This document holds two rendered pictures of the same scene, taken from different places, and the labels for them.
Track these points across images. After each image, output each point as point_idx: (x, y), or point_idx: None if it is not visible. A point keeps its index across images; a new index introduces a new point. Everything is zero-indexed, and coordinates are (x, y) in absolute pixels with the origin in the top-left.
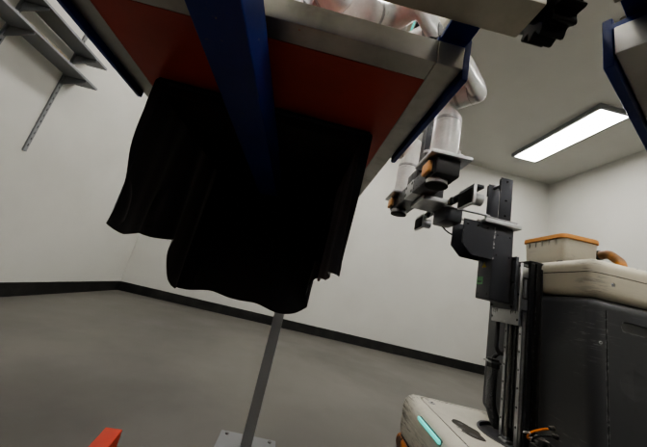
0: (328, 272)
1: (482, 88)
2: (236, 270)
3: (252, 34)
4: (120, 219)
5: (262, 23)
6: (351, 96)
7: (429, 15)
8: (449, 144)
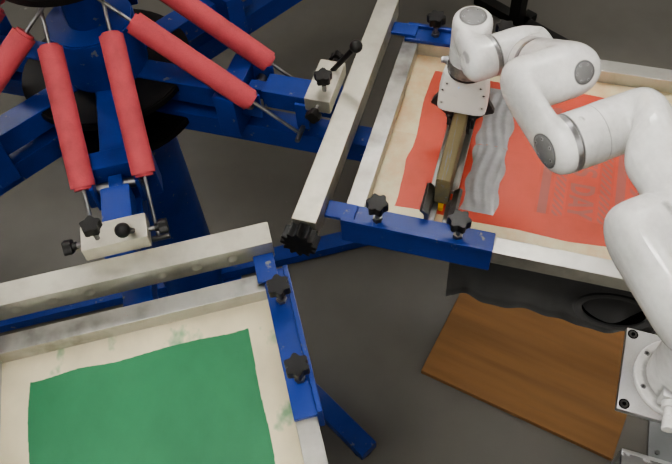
0: (462, 292)
1: (652, 321)
2: None
3: (352, 156)
4: None
5: (358, 149)
6: (413, 192)
7: (519, 121)
8: (652, 358)
